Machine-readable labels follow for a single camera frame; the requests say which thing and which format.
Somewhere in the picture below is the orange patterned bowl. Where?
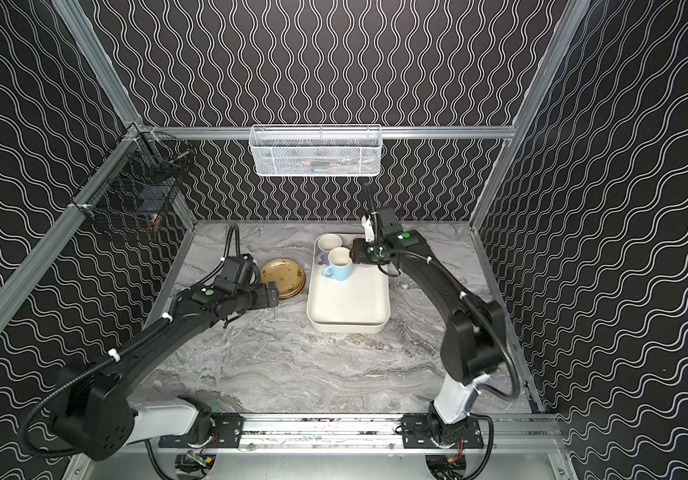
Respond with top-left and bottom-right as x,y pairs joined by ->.
352,238 -> 367,250

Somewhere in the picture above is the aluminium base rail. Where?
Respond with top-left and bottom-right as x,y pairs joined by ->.
148,414 -> 562,454

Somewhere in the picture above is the lavender mug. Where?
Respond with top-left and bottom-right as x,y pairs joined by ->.
315,233 -> 343,265

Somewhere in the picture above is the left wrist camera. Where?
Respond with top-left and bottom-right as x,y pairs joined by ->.
213,254 -> 255,295

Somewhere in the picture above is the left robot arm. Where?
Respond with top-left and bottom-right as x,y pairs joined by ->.
18,282 -> 279,461

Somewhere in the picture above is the white plastic bin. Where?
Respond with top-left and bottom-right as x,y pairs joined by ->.
307,233 -> 391,334

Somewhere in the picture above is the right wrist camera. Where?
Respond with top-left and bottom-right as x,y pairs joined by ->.
361,207 -> 403,242

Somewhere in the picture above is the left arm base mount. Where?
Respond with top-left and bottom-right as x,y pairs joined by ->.
157,413 -> 245,449

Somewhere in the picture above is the amber glass plate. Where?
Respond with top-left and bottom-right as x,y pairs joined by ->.
261,258 -> 306,299

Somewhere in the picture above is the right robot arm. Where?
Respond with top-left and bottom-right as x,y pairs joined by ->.
350,230 -> 522,445

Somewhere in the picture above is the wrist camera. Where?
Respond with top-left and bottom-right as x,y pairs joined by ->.
361,207 -> 403,242
213,254 -> 255,295

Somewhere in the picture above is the black wire basket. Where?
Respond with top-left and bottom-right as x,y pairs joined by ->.
77,128 -> 195,243

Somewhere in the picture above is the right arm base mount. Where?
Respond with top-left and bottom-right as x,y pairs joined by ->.
395,413 -> 484,449

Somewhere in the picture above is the light blue mug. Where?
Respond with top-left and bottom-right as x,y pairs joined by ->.
322,247 -> 354,281

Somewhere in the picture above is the white wire mesh basket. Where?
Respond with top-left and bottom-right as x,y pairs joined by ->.
249,124 -> 384,177

